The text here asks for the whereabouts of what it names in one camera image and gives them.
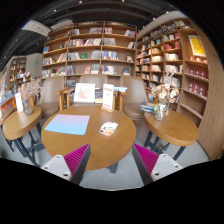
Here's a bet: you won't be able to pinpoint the round wooden side table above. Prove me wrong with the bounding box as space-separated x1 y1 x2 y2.
143 109 200 162
0 107 16 127
1 105 46 166

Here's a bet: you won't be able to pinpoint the glass vase, pink dried flowers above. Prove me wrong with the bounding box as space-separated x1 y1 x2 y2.
18 79 44 117

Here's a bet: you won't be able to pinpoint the tall wooden bookshelf, yellow poster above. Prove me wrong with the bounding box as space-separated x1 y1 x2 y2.
134 18 224 161

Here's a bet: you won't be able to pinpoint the dark cover book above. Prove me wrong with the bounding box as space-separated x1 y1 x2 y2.
94 88 104 104

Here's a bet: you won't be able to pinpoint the white ceiling air unit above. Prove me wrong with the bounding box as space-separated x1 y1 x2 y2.
20 19 53 38

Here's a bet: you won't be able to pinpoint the pastel blue pink mouse pad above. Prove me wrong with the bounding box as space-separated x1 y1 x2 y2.
44 113 91 136

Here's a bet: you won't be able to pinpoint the blue and yellow book stack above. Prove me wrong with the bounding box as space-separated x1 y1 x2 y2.
139 101 156 114

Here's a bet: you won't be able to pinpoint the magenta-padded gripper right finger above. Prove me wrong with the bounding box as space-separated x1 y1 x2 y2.
131 143 184 186

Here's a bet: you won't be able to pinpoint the wide wooden bookshelf with books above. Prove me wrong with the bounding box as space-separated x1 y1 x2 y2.
40 21 138 89

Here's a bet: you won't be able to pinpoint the white and orange computer mouse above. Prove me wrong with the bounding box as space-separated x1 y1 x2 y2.
98 121 119 137

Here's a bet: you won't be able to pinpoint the white framed pink print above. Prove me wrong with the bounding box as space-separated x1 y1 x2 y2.
73 82 97 104

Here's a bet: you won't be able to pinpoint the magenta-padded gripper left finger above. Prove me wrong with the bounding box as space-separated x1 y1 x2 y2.
40 143 92 186

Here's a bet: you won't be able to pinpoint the orange display table with books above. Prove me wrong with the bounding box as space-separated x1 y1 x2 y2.
0 71 18 116

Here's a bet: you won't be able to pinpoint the distant wooden bookshelf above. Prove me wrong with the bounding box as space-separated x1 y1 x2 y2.
8 55 33 91

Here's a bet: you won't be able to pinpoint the white orange sign, wooden base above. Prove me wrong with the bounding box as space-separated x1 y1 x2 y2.
100 83 115 113

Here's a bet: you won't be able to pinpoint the small white table sign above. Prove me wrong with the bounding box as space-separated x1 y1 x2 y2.
14 92 25 114

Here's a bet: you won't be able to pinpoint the brown padded wooden armchair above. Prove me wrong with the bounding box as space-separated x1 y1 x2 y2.
56 73 128 111
35 75 66 119
114 75 149 122

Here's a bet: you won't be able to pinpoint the glass vase, beige dried flowers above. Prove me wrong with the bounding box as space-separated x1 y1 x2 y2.
150 71 181 122

